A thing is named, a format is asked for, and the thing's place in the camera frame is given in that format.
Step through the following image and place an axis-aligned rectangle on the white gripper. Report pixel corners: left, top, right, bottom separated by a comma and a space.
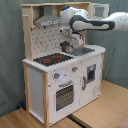
60, 27, 83, 49

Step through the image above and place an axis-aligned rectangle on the small metal pot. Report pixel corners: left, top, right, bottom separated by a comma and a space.
60, 41, 73, 53

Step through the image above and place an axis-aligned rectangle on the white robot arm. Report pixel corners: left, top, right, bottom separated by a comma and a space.
60, 6, 128, 52

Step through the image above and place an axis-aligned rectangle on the wooden toy kitchen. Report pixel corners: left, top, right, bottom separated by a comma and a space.
22, 2, 105, 127

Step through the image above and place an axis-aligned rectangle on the grey toy sink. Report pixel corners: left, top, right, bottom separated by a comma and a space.
71, 47, 94, 56

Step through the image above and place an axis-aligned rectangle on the right stove knob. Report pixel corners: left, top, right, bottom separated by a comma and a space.
72, 66, 78, 72

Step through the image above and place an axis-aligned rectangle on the stove knob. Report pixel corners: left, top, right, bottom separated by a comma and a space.
72, 66, 78, 72
54, 73, 60, 79

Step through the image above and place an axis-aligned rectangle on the grey ice dispenser panel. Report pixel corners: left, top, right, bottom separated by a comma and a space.
87, 65, 96, 83

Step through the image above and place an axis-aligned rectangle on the grey range hood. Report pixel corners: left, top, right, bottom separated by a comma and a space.
35, 6, 60, 27

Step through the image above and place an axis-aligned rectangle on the toy microwave door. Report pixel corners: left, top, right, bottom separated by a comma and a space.
88, 3, 109, 19

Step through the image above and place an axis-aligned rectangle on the black toy stovetop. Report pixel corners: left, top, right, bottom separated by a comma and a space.
34, 53, 71, 66

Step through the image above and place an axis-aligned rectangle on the left stove knob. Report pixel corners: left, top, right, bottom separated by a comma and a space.
54, 73, 60, 79

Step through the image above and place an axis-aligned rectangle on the toy oven door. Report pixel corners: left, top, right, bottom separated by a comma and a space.
55, 80, 75, 112

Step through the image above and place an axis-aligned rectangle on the grey cupboard door handle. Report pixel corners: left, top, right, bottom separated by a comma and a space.
82, 76, 87, 90

